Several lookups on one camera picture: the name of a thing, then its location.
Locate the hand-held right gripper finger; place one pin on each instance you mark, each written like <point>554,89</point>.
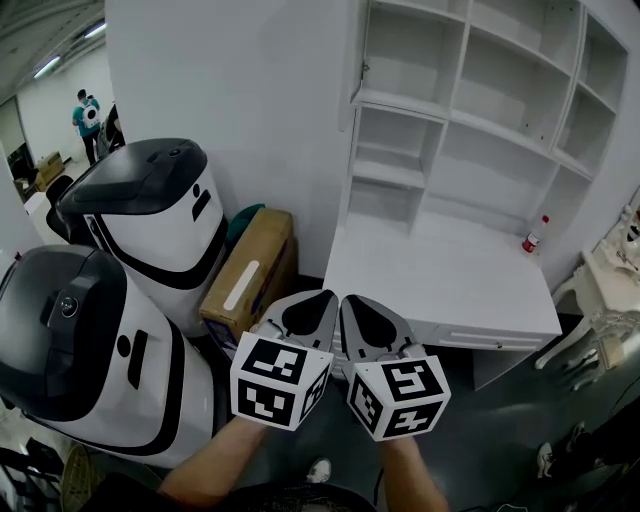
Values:
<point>387,320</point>
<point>347,335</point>

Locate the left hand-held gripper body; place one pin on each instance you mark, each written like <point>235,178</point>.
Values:
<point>272,380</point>

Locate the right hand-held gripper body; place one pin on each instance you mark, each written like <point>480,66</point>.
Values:
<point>395,400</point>

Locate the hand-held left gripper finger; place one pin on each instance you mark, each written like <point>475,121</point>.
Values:
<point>280,309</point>
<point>330,325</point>

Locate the white cabinet door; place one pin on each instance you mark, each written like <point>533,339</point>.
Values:
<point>359,45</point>

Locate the person's right forearm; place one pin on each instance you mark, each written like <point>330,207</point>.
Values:
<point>410,475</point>

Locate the person's left forearm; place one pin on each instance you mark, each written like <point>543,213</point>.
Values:
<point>220,465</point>

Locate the white cabinet with open shelves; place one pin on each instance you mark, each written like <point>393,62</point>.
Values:
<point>450,280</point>

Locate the dark green cloth bundle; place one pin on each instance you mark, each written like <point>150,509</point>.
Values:
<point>242,222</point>

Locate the person's white shoe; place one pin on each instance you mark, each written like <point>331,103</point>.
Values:
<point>319,470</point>

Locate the white desk drawer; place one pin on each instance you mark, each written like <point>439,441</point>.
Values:
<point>492,340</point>

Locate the white sneaker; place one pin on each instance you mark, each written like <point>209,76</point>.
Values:
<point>545,460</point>

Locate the white and black service robot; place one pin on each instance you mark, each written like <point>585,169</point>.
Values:
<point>90,360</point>
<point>150,210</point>

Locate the clear bottle with red label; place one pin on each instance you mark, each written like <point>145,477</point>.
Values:
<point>533,237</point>

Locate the woven wicker basket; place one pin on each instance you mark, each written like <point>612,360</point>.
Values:
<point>82,475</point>

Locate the cream ornate carved table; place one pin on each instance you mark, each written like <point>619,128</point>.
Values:
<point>600,300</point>

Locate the black office chair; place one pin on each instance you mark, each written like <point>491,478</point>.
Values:
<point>59,202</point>

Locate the small brown cardboard box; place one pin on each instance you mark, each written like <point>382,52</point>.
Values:
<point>49,170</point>

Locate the long ceiling light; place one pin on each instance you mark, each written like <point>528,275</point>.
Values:
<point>47,67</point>
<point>95,30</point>

